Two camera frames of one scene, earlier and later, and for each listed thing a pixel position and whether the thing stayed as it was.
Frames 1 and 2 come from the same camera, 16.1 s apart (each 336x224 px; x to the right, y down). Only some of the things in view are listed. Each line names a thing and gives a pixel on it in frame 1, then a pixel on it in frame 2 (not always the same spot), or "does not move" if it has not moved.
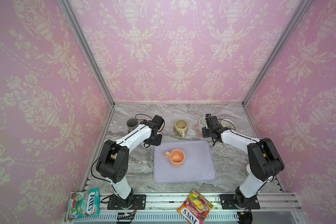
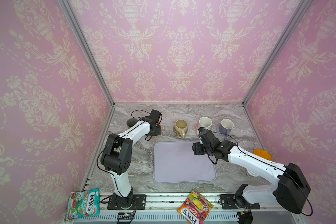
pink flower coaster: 195,127 does not move
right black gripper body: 207,132 → 201,149
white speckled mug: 202,123 does not move
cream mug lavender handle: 227,123 does not move
